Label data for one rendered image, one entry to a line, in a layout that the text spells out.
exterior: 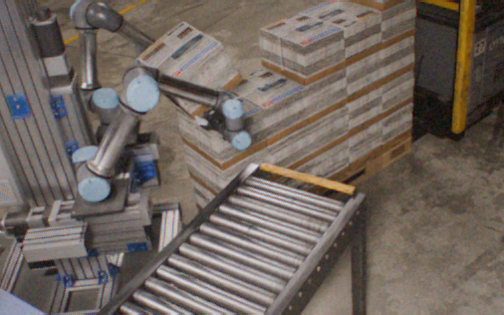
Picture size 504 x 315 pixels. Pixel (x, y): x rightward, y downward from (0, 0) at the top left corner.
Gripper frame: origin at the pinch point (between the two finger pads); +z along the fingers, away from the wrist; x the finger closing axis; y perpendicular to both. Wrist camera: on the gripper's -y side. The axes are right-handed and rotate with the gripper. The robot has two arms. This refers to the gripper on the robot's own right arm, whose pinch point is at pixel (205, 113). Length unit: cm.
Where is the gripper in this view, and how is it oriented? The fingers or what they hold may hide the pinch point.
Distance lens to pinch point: 258.3
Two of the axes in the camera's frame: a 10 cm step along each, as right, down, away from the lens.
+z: -5.3, -4.2, 7.4
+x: -7.5, 6.5, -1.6
